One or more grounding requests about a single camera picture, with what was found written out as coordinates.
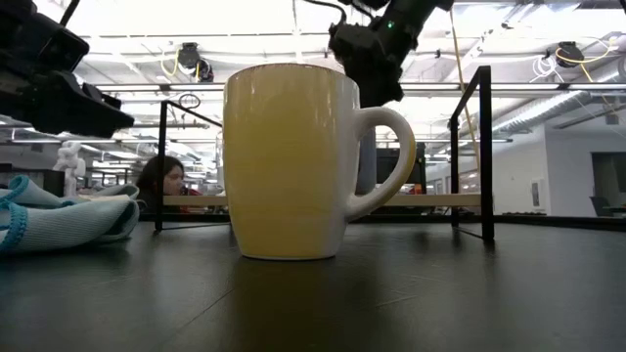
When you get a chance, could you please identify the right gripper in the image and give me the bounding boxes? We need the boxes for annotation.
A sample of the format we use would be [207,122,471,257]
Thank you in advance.
[328,22,405,109]

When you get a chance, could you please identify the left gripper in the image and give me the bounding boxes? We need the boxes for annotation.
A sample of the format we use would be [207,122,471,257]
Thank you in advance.
[0,0,136,139]

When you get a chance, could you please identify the black ceiling camera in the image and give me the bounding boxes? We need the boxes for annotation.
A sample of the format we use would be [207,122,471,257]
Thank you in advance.
[556,41,586,68]
[176,42,215,83]

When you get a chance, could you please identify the black aluminium table frame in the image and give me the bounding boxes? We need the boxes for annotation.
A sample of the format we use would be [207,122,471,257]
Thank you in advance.
[139,213,626,231]

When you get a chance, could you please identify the person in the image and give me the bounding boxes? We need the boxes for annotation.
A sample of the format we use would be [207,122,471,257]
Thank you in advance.
[135,154,187,211]

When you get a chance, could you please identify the wooden shelf with black frame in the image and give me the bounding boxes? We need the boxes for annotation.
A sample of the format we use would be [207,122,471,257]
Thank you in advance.
[155,66,495,243]

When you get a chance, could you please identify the white robot figure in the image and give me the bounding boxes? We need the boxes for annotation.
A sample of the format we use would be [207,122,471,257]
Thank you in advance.
[52,141,87,198]

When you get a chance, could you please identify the yellow ceramic mug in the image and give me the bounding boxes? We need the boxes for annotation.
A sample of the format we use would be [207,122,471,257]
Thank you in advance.
[222,63,418,261]

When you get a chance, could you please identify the light blue cloth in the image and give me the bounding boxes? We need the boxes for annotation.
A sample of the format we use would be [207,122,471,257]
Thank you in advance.
[0,174,142,255]

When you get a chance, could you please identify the black monitor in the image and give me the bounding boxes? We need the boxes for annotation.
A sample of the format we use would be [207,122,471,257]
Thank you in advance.
[376,142,426,195]

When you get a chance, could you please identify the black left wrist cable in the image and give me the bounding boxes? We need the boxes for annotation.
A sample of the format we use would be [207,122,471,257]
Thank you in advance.
[58,0,82,28]

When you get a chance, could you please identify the yellow cable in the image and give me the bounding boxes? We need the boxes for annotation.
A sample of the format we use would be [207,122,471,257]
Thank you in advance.
[447,9,483,197]

